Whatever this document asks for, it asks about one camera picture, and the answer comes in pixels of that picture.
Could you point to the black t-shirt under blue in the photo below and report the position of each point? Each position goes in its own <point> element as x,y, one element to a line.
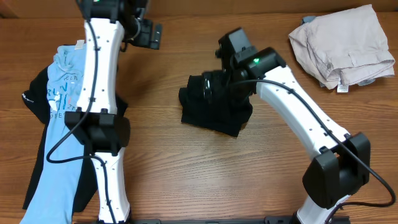
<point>35,99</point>

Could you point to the light blue t-shirt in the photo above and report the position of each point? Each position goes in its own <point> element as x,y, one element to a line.
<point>53,199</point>

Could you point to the white folded garment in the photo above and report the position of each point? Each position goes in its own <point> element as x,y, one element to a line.
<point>343,49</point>

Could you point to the blue garment under white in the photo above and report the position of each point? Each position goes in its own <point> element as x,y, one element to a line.
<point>307,19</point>

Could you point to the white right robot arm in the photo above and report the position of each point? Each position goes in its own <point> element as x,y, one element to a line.
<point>339,161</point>

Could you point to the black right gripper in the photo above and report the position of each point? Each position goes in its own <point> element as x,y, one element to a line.
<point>222,91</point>

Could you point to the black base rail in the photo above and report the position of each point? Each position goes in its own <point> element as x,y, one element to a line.
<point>211,221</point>

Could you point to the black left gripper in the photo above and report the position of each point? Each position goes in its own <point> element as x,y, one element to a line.
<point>156,36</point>

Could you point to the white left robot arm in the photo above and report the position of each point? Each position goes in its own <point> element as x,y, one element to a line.
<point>110,26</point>

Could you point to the black t-shirt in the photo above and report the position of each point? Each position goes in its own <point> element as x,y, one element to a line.
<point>35,99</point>
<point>224,115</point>

